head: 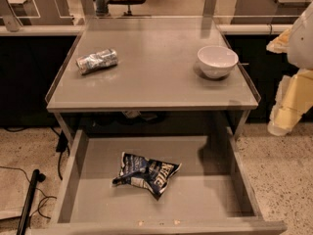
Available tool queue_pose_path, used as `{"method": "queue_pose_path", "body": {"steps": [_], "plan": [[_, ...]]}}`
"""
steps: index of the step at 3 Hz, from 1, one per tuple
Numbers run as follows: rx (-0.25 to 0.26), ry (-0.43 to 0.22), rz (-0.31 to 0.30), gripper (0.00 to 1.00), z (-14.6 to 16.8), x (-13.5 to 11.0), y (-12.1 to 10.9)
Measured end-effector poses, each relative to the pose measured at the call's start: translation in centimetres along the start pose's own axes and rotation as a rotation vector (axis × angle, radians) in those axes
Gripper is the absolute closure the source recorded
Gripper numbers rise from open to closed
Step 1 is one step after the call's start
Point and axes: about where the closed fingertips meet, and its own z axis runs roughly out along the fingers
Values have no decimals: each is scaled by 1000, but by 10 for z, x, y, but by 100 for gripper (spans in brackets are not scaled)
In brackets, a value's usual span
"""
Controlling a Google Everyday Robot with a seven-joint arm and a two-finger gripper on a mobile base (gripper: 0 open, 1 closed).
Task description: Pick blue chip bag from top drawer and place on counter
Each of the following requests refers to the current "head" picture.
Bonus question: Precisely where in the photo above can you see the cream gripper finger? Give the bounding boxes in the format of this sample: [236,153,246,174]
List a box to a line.
[267,70,313,136]
[266,28,291,54]

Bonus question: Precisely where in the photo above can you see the blue chip bag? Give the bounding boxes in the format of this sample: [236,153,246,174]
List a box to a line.
[112,153,181,198]

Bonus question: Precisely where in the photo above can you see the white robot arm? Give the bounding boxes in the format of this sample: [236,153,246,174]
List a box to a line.
[266,4,313,136]

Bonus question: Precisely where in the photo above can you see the grey counter cabinet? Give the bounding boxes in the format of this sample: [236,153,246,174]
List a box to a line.
[47,17,259,129]

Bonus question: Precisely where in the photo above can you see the grey open drawer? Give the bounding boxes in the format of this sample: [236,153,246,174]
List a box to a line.
[30,128,286,235]

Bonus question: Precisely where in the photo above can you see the grey background desk right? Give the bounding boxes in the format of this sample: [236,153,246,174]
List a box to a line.
[231,0,312,24]

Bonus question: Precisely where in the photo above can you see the grey background desk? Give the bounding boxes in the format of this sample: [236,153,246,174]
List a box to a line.
[231,0,312,24]
[7,0,72,25]

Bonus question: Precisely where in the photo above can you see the white ceramic bowl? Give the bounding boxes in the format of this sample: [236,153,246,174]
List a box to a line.
[198,46,239,79]

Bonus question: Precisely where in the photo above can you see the crushed silver can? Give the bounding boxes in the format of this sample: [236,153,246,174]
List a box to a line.
[76,49,118,75]

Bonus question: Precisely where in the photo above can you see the grey background desk left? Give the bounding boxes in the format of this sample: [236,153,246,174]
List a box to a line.
[7,0,72,25]

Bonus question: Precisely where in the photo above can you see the black pole on floor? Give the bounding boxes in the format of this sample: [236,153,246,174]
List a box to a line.
[16,169,45,235]

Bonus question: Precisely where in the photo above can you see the black floor cable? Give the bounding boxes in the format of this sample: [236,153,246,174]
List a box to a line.
[0,165,58,220]

